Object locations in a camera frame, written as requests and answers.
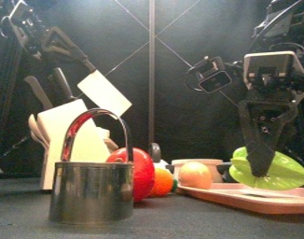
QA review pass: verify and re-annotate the pink toy pot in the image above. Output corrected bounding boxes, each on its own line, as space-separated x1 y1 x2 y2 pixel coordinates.
171 158 225 184

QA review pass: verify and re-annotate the metal pot with handle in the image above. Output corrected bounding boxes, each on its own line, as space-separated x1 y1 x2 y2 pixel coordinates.
49 107 137 226

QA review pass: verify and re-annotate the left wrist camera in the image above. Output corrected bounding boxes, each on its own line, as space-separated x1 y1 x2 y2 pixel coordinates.
9 0 35 24

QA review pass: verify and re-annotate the grey metal frame pole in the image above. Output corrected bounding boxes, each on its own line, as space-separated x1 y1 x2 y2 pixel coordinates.
149 0 158 148

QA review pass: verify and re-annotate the green toy starfruit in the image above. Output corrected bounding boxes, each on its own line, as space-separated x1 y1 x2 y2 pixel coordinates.
229 146 304 191

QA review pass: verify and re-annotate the pink cutting board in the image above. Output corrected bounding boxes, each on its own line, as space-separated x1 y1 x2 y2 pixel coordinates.
177 181 304 216

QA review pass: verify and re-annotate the black handled toy knife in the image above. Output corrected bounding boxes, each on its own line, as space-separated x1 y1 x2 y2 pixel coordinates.
50 66 78 104

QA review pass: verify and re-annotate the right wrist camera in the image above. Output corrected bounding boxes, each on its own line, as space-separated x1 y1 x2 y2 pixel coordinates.
185 55 235 94

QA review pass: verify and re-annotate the peach coloured fruit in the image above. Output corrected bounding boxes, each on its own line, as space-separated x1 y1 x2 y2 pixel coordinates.
178 162 215 190

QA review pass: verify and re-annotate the red toy tomato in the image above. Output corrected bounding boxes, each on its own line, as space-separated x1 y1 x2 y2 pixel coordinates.
105 147 158 204

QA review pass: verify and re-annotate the grey handled toy knife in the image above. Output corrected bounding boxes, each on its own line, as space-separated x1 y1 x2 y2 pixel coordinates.
25 75 54 110

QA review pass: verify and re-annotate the white kettle grey handle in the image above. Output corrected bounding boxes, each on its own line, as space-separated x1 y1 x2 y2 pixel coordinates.
147 142 171 171

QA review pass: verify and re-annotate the orange toy fruit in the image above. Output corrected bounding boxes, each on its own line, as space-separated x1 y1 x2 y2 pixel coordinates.
149 167 178 198

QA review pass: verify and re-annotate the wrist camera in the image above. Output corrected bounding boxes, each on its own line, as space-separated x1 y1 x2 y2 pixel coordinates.
9 0 35 24
185 55 235 94

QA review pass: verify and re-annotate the white knife block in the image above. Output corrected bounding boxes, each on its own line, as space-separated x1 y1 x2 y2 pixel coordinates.
35 98 115 190

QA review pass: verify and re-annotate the white toy cleaver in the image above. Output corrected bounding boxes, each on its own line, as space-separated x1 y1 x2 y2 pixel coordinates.
78 57 134 118

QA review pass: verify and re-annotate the beige wooden utensil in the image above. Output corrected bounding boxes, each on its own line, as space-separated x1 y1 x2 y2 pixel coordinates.
29 113 50 150
103 136 122 153

